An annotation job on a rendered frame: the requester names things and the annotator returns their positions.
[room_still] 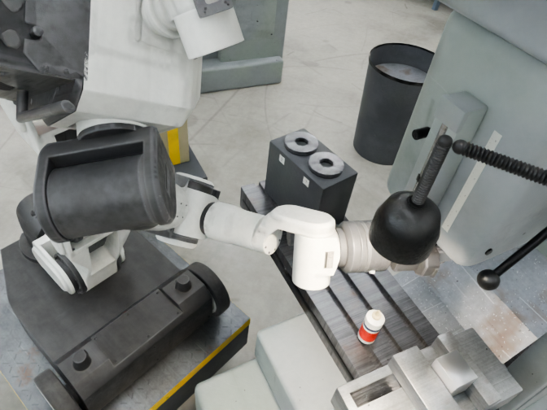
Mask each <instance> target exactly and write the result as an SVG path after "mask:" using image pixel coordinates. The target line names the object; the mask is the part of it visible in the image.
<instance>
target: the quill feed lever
mask: <svg viewBox="0 0 547 410"><path fill-rule="evenodd" d="M546 239H547V226H546V227H545V228H544V229H542V230H541V231H540V232H539V233H538V234H537V235H536V236H535V237H533V238H532V239H531V240H530V241H528V242H527V243H526V244H524V245H523V246H522V247H520V248H519V249H518V250H517V251H516V252H515V253H514V254H513V255H511V256H510V257H509V258H507V259H506V260H505V261H504V262H502V263H501V264H500V265H498V266H497V267H496V268H495V269H493V270H491V269H484V270H482V271H480V272H479V274H478V275H477V278H476V279H477V283H478V285H479V287H480V288H482V289H483V290H495V289H496V288H497V287H498V286H499V285H500V282H501V279H500V276H501V275H502V274H504V273H505V272H506V271H508V270H509V269H510V268H511V267H513V266H514V265H515V264H517V263H518V262H519V261H520V260H521V259H522V258H523V257H525V256H526V255H527V254H529V253H530V252H531V251H533V250H534V249H535V248H536V247H538V246H539V245H540V244H541V243H542V242H543V241H544V240H546Z"/></svg>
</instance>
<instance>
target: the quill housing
mask: <svg viewBox="0 0 547 410"><path fill-rule="evenodd" d="M461 91H467V92H468V93H470V94H472V95H473V96H474V97H476V98H477V99H478V100H479V101H480V102H482V103H484V104H485V105H486V106H487V107H488V109H487V111H486V113H485V115H484V117H483V119H482V121H481V123H480V125H479V127H478V128H477V130H476V132H475V135H474V136H473V138H472V140H471V142H470V144H472V143H474V145H478V146H482V148H484V147H485V148H486V150H487V149H489V150H490V151H491V150H493V151H494V152H497V153H498V154H500V153H501V154H502V155H506V157H507V156H509V157H510V158H514V159H517V160H518V161H521V160H522V161H523V163H524V162H526V163H527V164H530V165H535V167H539V168H543V169H544V170H546V169H547V65H546V64H544V63H542V62H541V61H540V60H538V59H536V58H534V57H532V56H531V55H529V54H527V53H526V52H524V51H522V50H520V49H519V48H518V47H516V46H514V45H512V44H510V43H509V42H507V41H505V40H504V39H502V38H500V37H498V36H497V35H496V34H494V33H492V32H490V31H488V30H487V29H486V28H483V27H482V26H480V25H478V24H477V23H475V22H474V21H472V20H469V19H468V18H466V17H465V16H464V15H461V14H460V13H458V12H456V11H455V10H453V12H452V13H451V14H450V16H449V17H448V19H447V22H446V25H445V26H444V31H443V32H442V35H441V38H440V41H439V44H438V46H437V48H436V51H435V54H434V57H433V59H432V61H431V65H430V67H429V70H428V72H427V76H426V78H425V81H424V83H423V85H422V89H421V92H420V94H419V96H418V100H417V102H416V105H415V107H414V111H413V113H412V115H411V118H410V120H409V124H408V126H407V129H406V131H405V135H404V137H403V139H402V142H401V144H400V148H399V150H398V152H397V155H396V158H395V161H394V164H393V165H392V170H391V171H390V174H389V177H388V180H387V187H388V191H389V192H390V194H394V193H395V192H398V191H403V190H405V187H406V186H407V183H408V181H409V178H410V176H411V173H412V171H413V170H414V166H415V164H416V162H417V160H418V157H419V155H420V152H421V150H422V147H423V145H424V142H425V141H426V139H427V138H426V137H425V138H423V139H419V140H414V139H413V137H412V132H413V131H414V130H415V129H420V128H423V127H429V128H430V127H431V126H432V124H433V121H434V119H435V117H434V114H435V110H436V108H437V106H438V104H439V101H440V99H441V96H442V95H444V94H453V93H457V92H461ZM438 208H439V209H440V214H441V221H440V237H439V239H438V241H437V243H436V244H437V245H438V246H439V247H440V248H441V249H442V250H443V251H444V252H445V254H446V255H447V256H448V257H449V258H450V259H451V260H453V261H454V262H455V263H456V264H459V265H462V266H471V265H475V264H479V263H481V262H483V261H485V260H488V259H491V258H492V257H494V256H496V255H499V254H501V253H504V252H506V251H509V250H511V249H513V248H515V247H517V246H520V245H523V244H524V243H526V242H528V241H530V240H531V239H532V238H533V237H535V236H536V235H537V234H538V233H539V232H540V231H541V230H542V229H544V228H545V227H546V226H547V186H546V185H542V184H538V182H536V183H535V182H534V181H530V180H529V179H528V180H526V178H525V177H524V178H522V177H521V176H520V177H518V176H517V175H514V174H513V173H509V172H505V170H503V171H502V170H501V169H497V167H495V168H494V167H493V166H489V164H485V163H481V161H479V162H478V161H477V160H473V159H470V158H469V157H466V156H465V155H464V156H463V158H462V160H461V162H460V164H459V165H458V167H457V170H456V172H455V173H454V175H453V178H452V180H451V181H450V183H449V186H448V188H447V190H446V191H445V192H444V195H443V197H442V199H441V200H440V203H439V205H438Z"/></svg>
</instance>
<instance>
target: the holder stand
mask: <svg viewBox="0 0 547 410"><path fill-rule="evenodd" d="M357 174H358V173H357V171H355V170H354V169H353V168H352V167H350V166H349V165H348V164H346V163H345V162H344V161H343V160H342V159H341V158H340V157H339V156H338V155H336V154H335V153H334V152H333V151H331V150H330V149H329V148H328V147H326V146H325V145H324V144H323V143H321V142H320V141H319V140H318V139H316V138H315V137H314V136H313V135H312V134H311V133H310V132H308V131H307V130H306V129H299V130H297V131H295V132H292V133H289V134H287V135H284V136H281V137H278V138H275V139H274V140H271V141H270V142H269V157H268V164H267V172H266V179H265V192H266V193H267V194H268V195H269V196H270V197H271V198H272V199H273V200H274V201H275V202H276V203H277V204H278V205H279V206H282V205H296V206H299V207H305V208H308V209H313V210H316V211H320V212H325V213H327V214H329V215H331V216H332V217H333V218H334V219H335V224H336V225H338V224H340V223H341V222H342V221H344V217H345V214H346V211H347V208H348V204H349V200H350V198H351V195H352V190H353V187H354V185H355V182H356V179H357Z"/></svg>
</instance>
